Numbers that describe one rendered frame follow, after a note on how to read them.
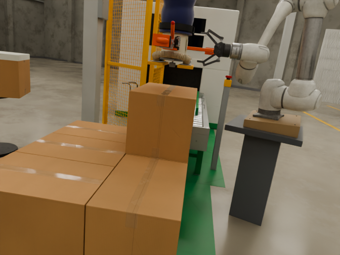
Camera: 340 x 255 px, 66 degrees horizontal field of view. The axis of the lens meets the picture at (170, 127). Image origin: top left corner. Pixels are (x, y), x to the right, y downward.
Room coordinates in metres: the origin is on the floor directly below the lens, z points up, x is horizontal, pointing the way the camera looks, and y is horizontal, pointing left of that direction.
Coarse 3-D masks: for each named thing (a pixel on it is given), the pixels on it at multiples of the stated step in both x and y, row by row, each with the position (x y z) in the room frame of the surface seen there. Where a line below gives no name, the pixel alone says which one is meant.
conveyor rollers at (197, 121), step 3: (195, 108) 3.37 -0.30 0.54; (198, 111) 3.19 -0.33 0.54; (201, 111) 3.20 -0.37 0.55; (198, 114) 3.01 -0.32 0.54; (201, 114) 3.01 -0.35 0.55; (195, 117) 2.83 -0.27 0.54; (198, 117) 2.83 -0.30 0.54; (201, 117) 2.84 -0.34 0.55; (195, 120) 2.66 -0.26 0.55; (198, 120) 2.66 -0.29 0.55; (201, 120) 2.73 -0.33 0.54; (195, 123) 2.56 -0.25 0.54; (198, 123) 2.56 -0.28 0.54; (201, 123) 2.56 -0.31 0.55; (201, 126) 2.47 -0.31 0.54
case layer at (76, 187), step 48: (48, 144) 1.54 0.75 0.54; (96, 144) 1.64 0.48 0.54; (0, 192) 0.97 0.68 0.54; (48, 192) 1.00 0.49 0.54; (96, 192) 1.04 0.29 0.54; (144, 192) 1.09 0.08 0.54; (0, 240) 0.97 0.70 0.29; (48, 240) 0.95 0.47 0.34; (96, 240) 0.93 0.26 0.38; (144, 240) 0.92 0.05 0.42
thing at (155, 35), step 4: (156, 36) 1.19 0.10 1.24; (160, 36) 1.19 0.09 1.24; (164, 36) 1.18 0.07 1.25; (168, 36) 1.18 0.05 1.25; (152, 40) 1.19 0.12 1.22; (152, 44) 1.19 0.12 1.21; (156, 44) 1.19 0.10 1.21; (160, 44) 1.19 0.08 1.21; (164, 44) 1.18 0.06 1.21; (168, 44) 1.18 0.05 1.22
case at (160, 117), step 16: (144, 96) 1.53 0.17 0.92; (160, 96) 1.52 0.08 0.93; (176, 96) 1.53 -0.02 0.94; (192, 96) 1.61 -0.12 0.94; (128, 112) 1.54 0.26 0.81; (144, 112) 1.53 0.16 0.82; (160, 112) 1.52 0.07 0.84; (176, 112) 1.52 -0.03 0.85; (192, 112) 1.51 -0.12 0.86; (128, 128) 1.54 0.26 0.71; (144, 128) 1.53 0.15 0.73; (160, 128) 1.52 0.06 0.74; (176, 128) 1.51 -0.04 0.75; (128, 144) 1.54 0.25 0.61; (144, 144) 1.53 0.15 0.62; (160, 144) 1.52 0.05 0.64; (176, 144) 1.51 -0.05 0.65; (176, 160) 1.51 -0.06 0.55
